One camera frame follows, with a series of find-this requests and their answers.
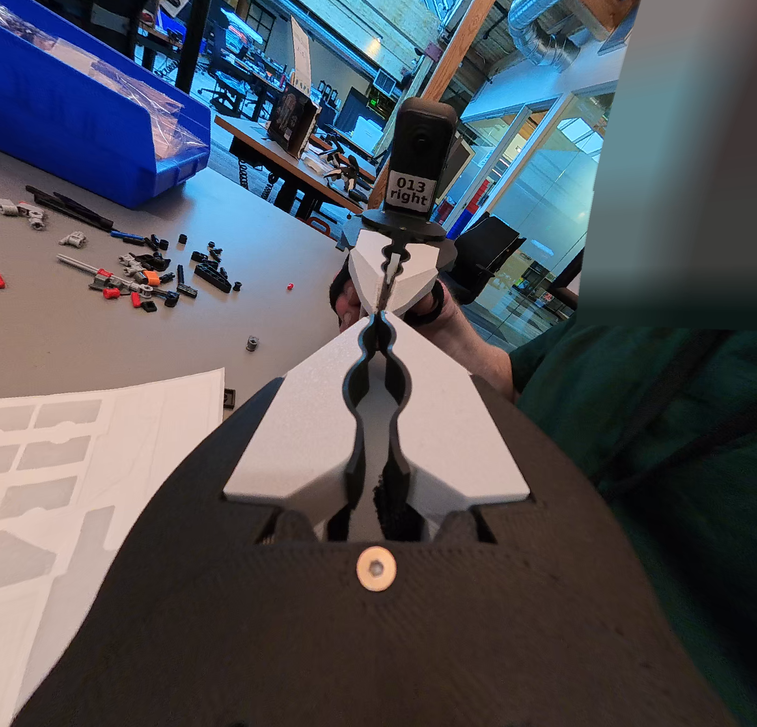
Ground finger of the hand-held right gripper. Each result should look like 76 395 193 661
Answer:
386 243 441 318
348 232 392 316

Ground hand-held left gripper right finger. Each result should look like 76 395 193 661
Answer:
378 314 531 542

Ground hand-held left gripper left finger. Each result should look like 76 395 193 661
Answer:
222 316 380 542

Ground small peeled sticker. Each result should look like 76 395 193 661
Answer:
376 251 399 316

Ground white instruction sheet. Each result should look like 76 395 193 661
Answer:
0 367 227 721

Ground person's right forearm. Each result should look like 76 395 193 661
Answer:
467 325 522 406

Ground scatter of loose lego pieces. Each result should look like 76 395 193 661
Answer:
0 183 246 315

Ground person's right hand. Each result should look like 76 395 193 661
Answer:
338 283 481 376

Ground black office chair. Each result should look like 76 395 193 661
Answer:
446 214 528 306

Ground spare hand-held gripper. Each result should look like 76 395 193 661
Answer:
319 147 375 205

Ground dark printed product box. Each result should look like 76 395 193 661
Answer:
265 82 321 160

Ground wooden work desk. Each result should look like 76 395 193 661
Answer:
214 114 379 219

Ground person's torso in green shirt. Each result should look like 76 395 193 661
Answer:
510 318 757 727

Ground black steel pillar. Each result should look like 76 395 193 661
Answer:
175 0 217 96

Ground clear plastic bags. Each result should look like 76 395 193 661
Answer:
0 4 185 161

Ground blue plastic bin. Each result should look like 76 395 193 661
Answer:
0 0 213 210

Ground slanted wooden post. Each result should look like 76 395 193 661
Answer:
368 0 516 208

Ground black coiled cable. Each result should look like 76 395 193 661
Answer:
238 152 280 200

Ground silver ventilation duct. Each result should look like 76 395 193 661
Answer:
507 0 599 69

